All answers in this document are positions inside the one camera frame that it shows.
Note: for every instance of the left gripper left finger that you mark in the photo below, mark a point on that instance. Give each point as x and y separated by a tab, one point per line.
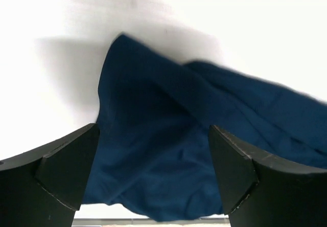
45	186

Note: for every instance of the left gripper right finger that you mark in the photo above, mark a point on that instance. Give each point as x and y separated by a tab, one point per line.
259	188

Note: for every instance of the navy blue shorts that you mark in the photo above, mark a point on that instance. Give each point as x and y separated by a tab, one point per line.
153	155

